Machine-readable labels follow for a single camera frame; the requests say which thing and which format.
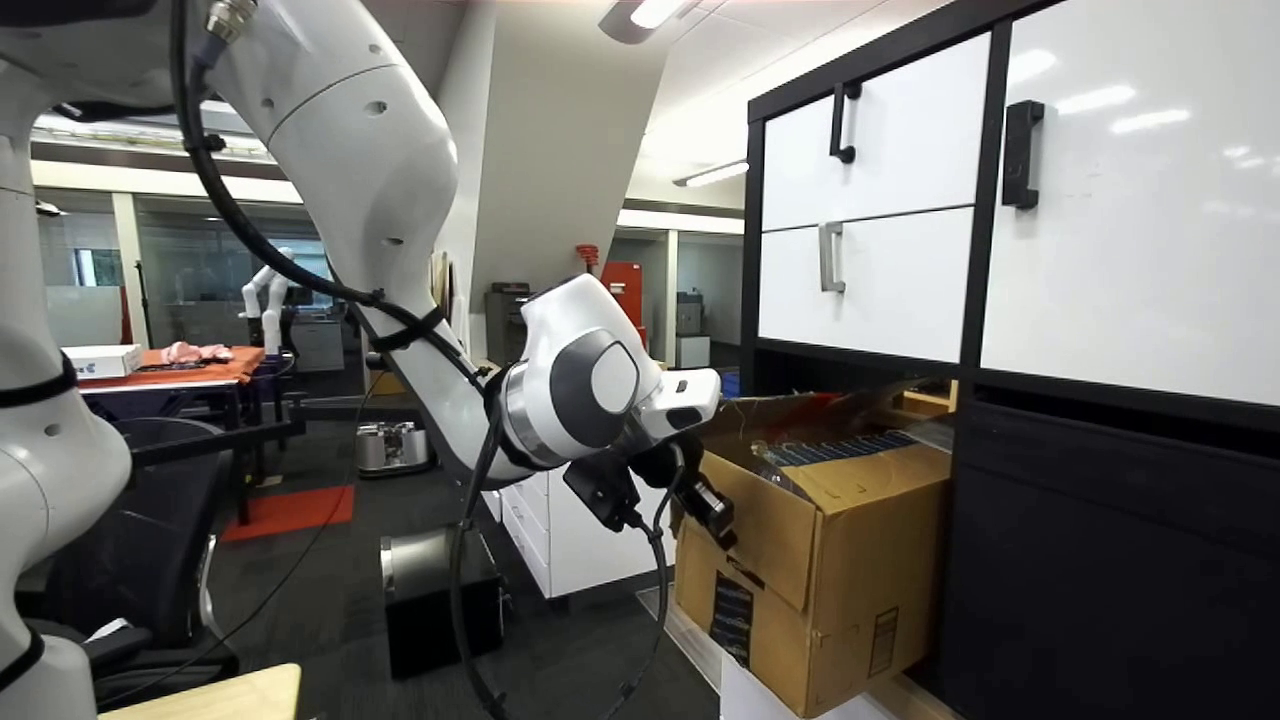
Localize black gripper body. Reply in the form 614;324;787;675
618;433;709;500

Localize brown cardboard box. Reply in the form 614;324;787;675
668;387;961;720

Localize black box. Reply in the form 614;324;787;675
375;523;510;685

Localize large white cabinet door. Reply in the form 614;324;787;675
979;0;1280;413

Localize flat white box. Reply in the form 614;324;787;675
61;342;147;384

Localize white counter with wood top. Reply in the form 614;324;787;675
478;468;681;604

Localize red machine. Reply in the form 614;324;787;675
570;242;652;359

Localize silver bin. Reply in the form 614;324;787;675
351;418;435;482

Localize red floor mat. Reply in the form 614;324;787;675
218;482;361;549

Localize ceiling light panel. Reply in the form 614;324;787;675
595;0;709;48

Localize pink items on table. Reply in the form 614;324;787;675
141;342;236;372

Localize light wooden table corner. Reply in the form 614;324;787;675
97;659;306;720

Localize orange top table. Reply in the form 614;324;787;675
73;345;275;530

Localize black office chair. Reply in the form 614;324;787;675
37;413;275;711

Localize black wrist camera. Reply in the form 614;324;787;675
558;451;649;537

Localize white drawer front grey handle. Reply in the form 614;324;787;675
756;210;979;369

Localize black cabinet frame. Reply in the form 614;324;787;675
740;0;1280;720

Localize white drawer front black handle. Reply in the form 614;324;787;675
756;32;994;234

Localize black door handle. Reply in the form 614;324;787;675
1000;98;1049;218

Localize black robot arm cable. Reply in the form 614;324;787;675
168;0;696;720

